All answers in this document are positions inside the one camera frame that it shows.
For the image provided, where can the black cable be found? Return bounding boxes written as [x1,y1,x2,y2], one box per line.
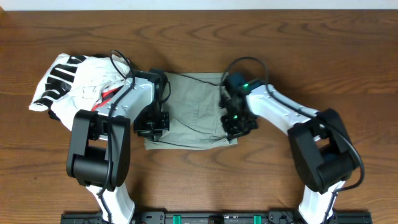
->
[96,49,172,224]
[219,56,365,224]

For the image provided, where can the right black cable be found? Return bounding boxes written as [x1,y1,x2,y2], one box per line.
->
[219,56,365,224]

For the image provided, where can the khaki shorts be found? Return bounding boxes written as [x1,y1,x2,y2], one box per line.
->
[144,72,238,150]

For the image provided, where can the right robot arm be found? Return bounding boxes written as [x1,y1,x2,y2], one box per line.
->
[220,72,362,223]

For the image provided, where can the black red garment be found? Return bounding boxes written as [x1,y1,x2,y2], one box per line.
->
[48,86,124,122]

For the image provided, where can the white black printed shirt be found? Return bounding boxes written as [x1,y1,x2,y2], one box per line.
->
[29,54,130,130]

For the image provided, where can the left black cable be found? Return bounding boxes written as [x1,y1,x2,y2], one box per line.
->
[96,49,172,224]

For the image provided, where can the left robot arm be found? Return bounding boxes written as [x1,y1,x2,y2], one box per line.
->
[66,69,170,223]

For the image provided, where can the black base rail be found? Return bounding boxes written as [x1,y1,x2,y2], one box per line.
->
[60,211,373,224]

